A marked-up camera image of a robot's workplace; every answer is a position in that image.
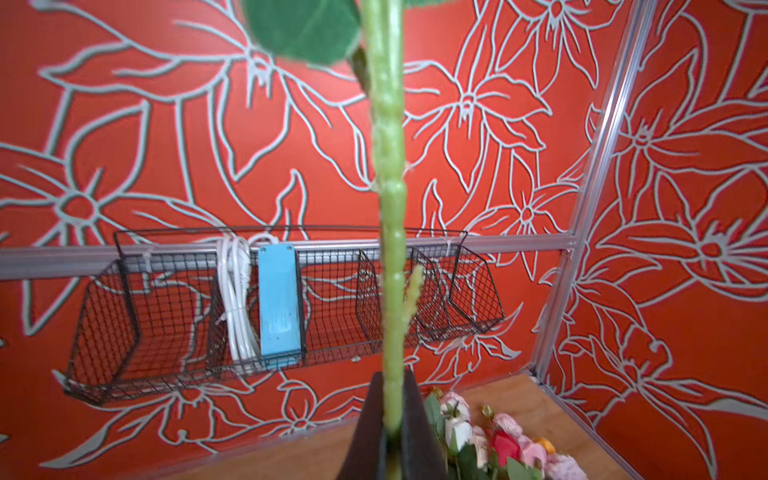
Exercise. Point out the light blue power strip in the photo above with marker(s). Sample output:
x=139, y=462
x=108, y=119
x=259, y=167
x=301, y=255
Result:
x=279, y=312

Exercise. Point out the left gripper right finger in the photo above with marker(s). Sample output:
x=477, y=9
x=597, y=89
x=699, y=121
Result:
x=420, y=455

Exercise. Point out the black wire wall basket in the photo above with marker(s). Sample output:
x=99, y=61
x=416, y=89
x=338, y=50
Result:
x=185, y=308

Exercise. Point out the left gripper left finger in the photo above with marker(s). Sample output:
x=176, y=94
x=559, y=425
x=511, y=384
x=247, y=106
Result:
x=365, y=456

